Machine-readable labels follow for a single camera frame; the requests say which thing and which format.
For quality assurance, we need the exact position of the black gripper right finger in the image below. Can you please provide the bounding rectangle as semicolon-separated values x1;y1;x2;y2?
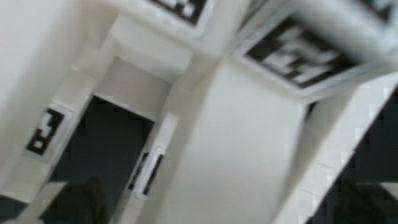
323;178;398;224

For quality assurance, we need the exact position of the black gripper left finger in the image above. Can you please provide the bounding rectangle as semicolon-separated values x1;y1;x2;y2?
39;178;108;224

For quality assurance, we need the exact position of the white chair backrest part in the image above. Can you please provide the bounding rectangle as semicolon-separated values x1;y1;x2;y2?
0;0;398;224

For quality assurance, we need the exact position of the white chair leg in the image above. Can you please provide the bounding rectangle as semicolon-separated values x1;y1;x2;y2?
233;0;398;102

